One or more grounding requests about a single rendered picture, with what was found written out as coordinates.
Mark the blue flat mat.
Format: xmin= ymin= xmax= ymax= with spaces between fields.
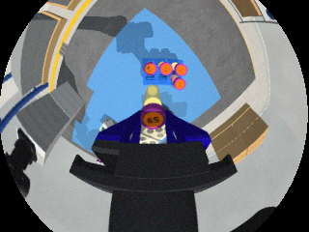
xmin=72 ymin=9 xmax=221 ymax=153

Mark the centrifuge tube with yellow liquid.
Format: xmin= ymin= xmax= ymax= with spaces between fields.
xmin=172 ymin=62 xmax=187 ymax=76

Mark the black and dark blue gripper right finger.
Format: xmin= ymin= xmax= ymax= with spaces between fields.
xmin=165 ymin=110 xmax=211 ymax=151

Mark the blue tube rack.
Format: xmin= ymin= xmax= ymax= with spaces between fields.
xmin=142 ymin=58 xmax=183 ymax=85

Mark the pink tube with purple cap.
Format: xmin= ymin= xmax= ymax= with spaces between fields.
xmin=143 ymin=61 xmax=157 ymax=75

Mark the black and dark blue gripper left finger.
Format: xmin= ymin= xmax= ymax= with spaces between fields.
xmin=96 ymin=110 xmax=141 ymax=143

